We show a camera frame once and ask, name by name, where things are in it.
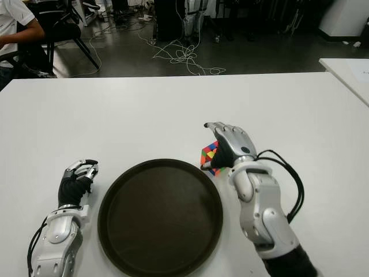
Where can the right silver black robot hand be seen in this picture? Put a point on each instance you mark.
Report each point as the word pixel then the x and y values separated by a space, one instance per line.
pixel 239 141

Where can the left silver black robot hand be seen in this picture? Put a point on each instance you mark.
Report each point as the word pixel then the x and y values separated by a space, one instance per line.
pixel 72 187

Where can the multicoloured Rubik's cube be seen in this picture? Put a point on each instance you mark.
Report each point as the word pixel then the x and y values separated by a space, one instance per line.
pixel 209 153

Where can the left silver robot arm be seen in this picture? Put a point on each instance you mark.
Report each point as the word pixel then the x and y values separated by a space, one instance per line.
pixel 57 231

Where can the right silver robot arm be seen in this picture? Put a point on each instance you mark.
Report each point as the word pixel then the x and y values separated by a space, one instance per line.
pixel 268 202

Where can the dark brown round plate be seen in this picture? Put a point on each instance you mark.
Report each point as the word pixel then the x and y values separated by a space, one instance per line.
pixel 160 219

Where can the black equipment racks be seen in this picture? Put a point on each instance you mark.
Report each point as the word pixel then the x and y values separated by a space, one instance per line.
pixel 258 17

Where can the white neighbouring table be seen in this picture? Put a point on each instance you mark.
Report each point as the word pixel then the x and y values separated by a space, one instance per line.
pixel 348 75

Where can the silver humanoid robot legs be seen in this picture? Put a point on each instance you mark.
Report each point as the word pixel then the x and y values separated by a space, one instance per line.
pixel 188 23

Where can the black office chair armrest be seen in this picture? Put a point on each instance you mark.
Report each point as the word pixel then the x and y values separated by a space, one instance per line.
pixel 27 67

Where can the folded metal stands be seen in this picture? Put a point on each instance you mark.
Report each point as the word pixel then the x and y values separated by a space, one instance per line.
pixel 294 21

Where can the black cabinet on casters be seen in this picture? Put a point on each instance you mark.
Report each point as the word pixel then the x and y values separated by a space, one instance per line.
pixel 168 20

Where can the small white floor object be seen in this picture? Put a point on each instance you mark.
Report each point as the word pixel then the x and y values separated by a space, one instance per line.
pixel 357 44

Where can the white power strip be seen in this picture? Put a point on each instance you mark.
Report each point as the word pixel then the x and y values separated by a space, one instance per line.
pixel 145 17

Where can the black four-legged chair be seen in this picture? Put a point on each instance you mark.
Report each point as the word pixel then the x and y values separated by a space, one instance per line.
pixel 62 30

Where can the white pillar with black base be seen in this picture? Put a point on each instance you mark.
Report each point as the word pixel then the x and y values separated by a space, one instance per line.
pixel 344 17

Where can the person in white shirt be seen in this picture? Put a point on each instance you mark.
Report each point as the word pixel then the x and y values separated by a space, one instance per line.
pixel 11 17

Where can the white desk frame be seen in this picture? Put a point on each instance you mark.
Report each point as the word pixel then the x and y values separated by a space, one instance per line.
pixel 88 14

